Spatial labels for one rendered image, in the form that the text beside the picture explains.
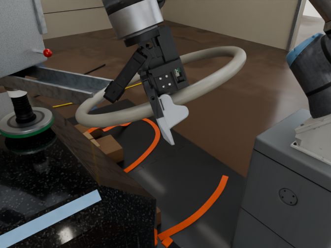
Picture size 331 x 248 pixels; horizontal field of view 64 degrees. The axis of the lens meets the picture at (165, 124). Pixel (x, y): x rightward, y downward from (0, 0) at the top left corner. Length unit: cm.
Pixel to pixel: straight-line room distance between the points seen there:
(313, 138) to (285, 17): 454
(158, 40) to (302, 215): 95
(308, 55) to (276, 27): 455
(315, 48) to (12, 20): 105
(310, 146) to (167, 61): 76
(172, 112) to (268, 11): 528
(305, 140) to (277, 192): 26
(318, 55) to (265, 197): 62
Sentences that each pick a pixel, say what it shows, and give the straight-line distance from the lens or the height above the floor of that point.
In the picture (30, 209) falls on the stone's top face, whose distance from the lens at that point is 95.
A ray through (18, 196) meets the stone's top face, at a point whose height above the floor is 82.
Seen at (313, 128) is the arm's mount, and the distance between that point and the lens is 108.
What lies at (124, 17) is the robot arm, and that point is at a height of 140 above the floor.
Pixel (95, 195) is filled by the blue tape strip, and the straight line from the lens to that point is 95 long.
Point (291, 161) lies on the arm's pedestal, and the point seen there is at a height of 83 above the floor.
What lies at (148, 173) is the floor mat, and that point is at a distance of 215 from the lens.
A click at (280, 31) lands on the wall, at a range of 560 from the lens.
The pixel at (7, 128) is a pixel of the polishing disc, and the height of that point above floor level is 88.
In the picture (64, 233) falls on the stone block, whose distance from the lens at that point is 94.
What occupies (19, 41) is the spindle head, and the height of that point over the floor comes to 123.
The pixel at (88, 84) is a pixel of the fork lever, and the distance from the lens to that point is 100.
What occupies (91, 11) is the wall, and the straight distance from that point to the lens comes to 665.
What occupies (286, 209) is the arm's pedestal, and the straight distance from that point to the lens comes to 126.
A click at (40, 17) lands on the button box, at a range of 115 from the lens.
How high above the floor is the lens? 148
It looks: 33 degrees down
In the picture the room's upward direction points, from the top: straight up
